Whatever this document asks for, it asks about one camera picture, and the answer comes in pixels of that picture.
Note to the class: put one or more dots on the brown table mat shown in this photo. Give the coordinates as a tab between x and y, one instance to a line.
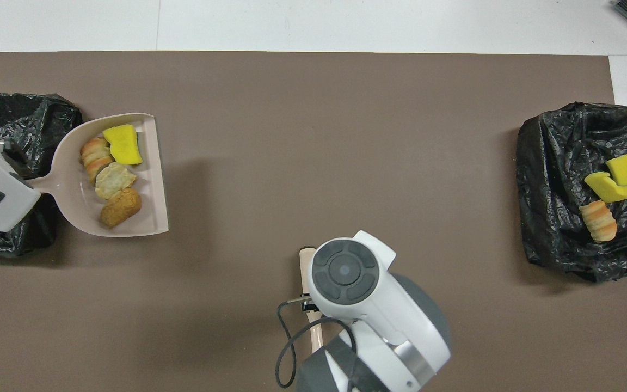
346	136

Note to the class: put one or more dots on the striped croissant bread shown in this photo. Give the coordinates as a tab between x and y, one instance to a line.
599	220
94	152

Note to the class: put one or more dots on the beige plastic dustpan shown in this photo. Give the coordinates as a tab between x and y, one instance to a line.
74	190

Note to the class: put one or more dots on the beige hand brush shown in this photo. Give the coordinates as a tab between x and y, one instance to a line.
306	272

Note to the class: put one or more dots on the small yellow sponge piece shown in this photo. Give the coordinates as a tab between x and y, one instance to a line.
622	166

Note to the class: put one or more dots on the golden brown bread roll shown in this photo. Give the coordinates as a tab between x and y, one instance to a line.
120	208

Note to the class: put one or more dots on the notched yellow sponge piece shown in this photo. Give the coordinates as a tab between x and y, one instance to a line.
607	189

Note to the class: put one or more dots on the pale pastry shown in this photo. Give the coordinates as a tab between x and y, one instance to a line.
113	179

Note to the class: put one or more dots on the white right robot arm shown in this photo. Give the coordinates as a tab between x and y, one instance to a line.
379	316

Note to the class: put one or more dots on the black bag lined bin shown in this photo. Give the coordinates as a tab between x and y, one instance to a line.
47	120
553	190

